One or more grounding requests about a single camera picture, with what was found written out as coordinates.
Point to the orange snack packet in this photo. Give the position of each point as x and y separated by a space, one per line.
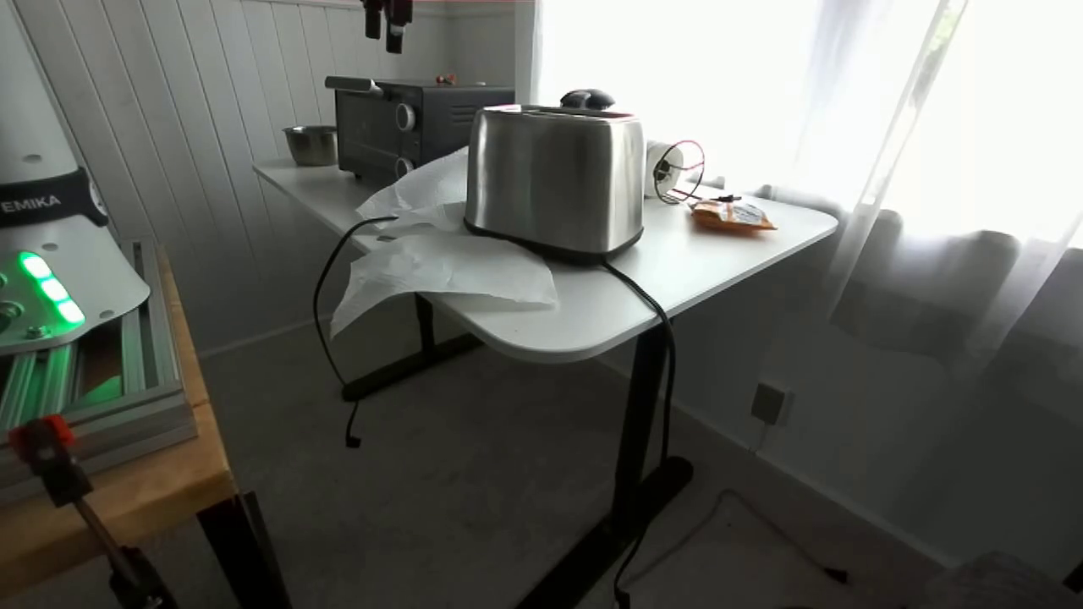
732 217

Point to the dark grey couch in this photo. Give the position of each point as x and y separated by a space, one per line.
902 305

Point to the white desk with black legs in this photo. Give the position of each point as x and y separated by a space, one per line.
689 256

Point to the black clamp with red jaw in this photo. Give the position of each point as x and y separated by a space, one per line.
50 449

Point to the small black rounded object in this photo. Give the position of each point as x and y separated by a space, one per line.
587 100

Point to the stainless steel toaster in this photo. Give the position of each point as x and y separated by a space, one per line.
553 175

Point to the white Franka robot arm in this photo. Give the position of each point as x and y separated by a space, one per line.
69 281

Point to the sheer white curtain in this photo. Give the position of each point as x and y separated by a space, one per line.
993 147

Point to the wall power outlet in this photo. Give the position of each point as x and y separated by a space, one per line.
770 404

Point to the clear glass object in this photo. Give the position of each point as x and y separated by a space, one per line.
666 171

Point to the white cloth sheet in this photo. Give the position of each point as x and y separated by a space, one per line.
451 265

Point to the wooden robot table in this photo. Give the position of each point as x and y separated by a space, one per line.
147 496

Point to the small metal cup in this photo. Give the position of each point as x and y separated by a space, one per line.
309 147

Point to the aluminium profile frame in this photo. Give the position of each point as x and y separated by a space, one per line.
155 383

